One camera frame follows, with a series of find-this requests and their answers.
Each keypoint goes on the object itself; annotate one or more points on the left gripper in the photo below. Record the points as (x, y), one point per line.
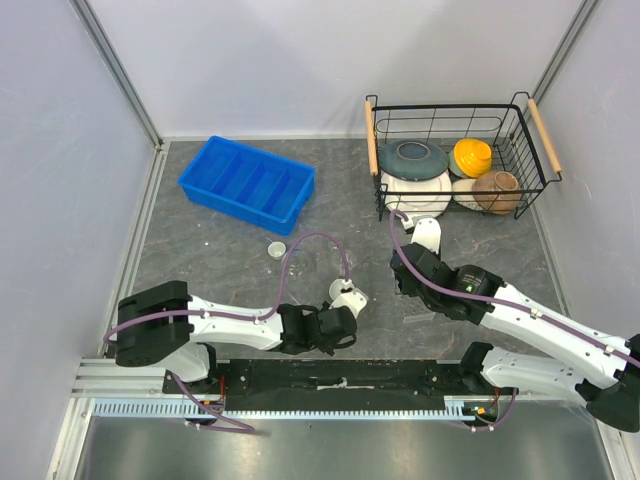
(329, 347)

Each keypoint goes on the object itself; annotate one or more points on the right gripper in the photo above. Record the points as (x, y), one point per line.
(403, 287)

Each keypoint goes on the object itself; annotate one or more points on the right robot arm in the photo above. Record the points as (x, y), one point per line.
(591, 368)

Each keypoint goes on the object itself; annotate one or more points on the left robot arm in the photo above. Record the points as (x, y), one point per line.
(166, 325)

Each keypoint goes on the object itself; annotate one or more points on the clear acrylic tube rack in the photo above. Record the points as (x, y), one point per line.
(413, 310)

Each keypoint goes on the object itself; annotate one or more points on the white ceramic plate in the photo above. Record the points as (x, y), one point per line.
(421, 197)

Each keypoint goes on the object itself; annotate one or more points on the round glass flask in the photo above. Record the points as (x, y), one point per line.
(301, 265)

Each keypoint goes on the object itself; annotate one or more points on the small glass beaker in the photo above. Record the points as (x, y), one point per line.
(347, 263)

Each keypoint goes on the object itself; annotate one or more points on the speckled white bowl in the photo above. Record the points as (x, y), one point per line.
(467, 195)

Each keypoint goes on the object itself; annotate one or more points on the small white crucible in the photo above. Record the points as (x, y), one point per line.
(276, 250)

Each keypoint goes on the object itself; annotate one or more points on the brown clay cup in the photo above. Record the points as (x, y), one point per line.
(497, 192)

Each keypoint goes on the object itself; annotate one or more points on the dark teal ceramic bowl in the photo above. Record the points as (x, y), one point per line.
(413, 160)

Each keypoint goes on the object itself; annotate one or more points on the yellow ribbed bowl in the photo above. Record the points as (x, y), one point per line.
(470, 158)

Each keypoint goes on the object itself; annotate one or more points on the blue plastic divided bin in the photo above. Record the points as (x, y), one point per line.
(252, 185)

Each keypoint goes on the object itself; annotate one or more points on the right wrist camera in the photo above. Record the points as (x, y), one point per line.
(425, 231)

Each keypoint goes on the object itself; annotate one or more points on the black wire basket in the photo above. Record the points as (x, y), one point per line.
(515, 131)

